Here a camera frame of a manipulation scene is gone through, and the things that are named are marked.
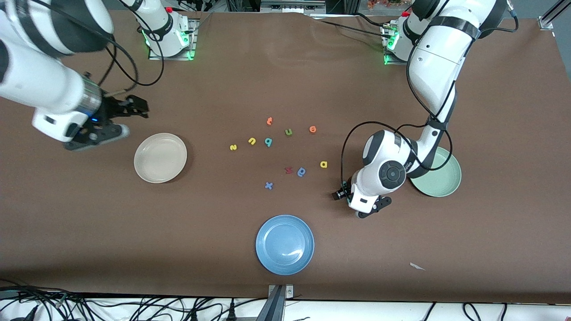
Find brown table cover sheet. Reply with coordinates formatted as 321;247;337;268
0;7;571;305

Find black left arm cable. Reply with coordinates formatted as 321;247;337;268
341;4;519;188

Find blue plate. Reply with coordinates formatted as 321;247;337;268
256;215;315;276

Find beige brown plate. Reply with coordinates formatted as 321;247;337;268
134;133;188;184

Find dark aluminium strut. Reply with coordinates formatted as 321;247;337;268
267;284;294;321

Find orange decoration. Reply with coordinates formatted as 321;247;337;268
368;0;409;9

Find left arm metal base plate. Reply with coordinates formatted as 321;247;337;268
382;22;413;67

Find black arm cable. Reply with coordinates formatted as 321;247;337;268
341;4;519;188
27;0;165;117

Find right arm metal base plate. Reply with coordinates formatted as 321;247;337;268
148;19;197;61

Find black cable on table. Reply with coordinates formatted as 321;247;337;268
355;12;395;29
318;20;389;37

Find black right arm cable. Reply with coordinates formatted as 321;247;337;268
27;0;165;117

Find grey metal box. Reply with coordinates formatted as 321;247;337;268
261;0;326;14

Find tangled black floor cables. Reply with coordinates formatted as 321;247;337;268
0;279;268;321

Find light green plate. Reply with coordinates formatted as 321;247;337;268
410;146;462;198

